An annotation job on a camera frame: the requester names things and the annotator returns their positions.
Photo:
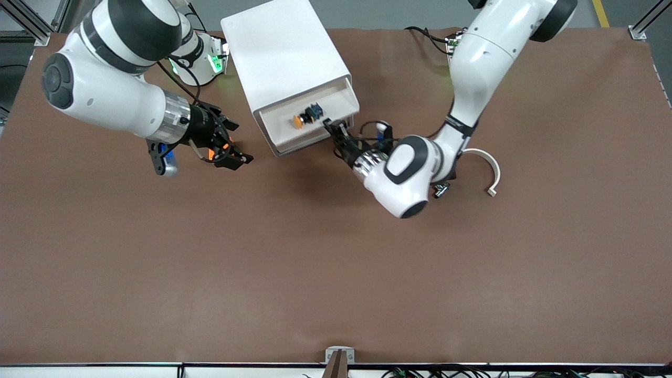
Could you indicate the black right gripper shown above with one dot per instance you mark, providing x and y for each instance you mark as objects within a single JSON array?
[{"x": 202, "y": 127}]

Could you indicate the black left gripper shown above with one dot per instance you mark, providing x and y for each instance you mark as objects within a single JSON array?
[{"x": 348, "y": 150}]

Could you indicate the orange mushroom push button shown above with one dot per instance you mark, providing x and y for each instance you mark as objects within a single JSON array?
[{"x": 298, "y": 122}]

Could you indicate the beige drawer holding orange button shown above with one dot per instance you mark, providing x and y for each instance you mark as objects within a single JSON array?
[{"x": 283, "y": 134}]

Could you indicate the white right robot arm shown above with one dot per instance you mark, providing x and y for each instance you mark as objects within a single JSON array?
[{"x": 105, "y": 100}]

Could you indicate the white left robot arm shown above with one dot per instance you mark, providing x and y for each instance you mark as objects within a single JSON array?
[{"x": 472, "y": 68}]

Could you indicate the white drawer cabinet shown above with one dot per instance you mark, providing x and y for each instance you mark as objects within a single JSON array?
[{"x": 283, "y": 47}]

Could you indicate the orange box with hole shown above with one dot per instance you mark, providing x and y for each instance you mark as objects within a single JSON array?
[{"x": 211, "y": 154}]

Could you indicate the brown table cover sheet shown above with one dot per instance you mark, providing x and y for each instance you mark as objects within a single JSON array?
[{"x": 336, "y": 262}]

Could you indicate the silver key switch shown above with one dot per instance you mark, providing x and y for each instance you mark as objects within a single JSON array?
[{"x": 441, "y": 191}]

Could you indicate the white curved bracket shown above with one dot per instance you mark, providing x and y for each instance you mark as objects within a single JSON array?
[{"x": 496, "y": 170}]

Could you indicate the aluminium frame profile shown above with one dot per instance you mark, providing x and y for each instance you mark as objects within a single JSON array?
[
  {"x": 42, "y": 39},
  {"x": 638, "y": 32}
]

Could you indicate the grey bracket with brown post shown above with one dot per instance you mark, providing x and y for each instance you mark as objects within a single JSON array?
[{"x": 339, "y": 362}]

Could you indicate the white table edge rail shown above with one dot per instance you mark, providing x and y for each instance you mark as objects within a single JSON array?
[{"x": 105, "y": 373}]

